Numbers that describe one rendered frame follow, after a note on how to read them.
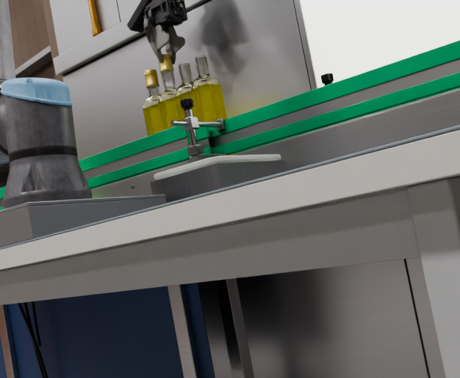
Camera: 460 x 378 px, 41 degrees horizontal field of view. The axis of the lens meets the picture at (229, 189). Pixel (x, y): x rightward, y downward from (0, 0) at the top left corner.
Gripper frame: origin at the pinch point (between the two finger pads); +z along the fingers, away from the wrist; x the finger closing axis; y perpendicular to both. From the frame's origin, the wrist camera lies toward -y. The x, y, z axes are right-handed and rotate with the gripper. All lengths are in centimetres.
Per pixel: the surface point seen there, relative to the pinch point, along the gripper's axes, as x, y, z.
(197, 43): 12.0, 2.3, -5.2
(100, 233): -65, 41, 44
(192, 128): -16.0, 18.2, 23.4
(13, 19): 289, -458, -231
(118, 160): -13.2, -9.2, 24.3
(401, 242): -66, 81, 51
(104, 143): 15.6, -45.1, 11.3
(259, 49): 11.8, 21.3, 3.2
